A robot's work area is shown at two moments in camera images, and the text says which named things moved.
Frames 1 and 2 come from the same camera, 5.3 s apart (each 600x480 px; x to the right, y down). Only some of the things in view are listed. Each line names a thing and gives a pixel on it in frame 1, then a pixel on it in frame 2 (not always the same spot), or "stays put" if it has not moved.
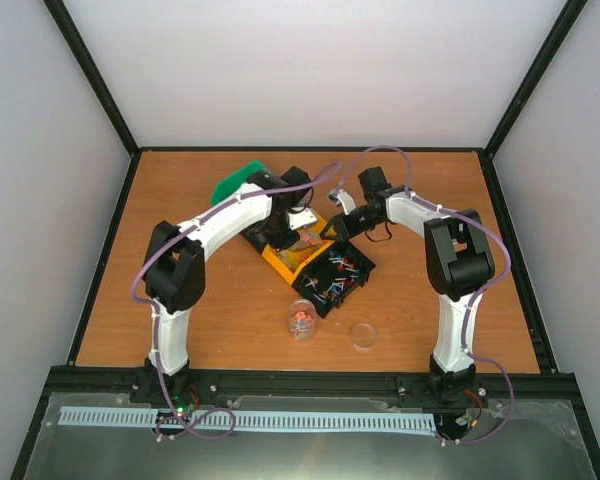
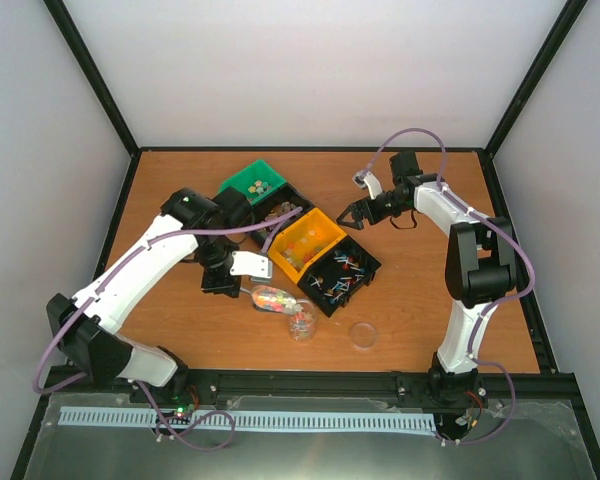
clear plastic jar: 302,318 stays put
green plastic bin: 233,182 stays put
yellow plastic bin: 290,261 stays put
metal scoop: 313,240 -> 270,298
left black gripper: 282,243 -> 228,286
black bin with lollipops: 336,274 stays put
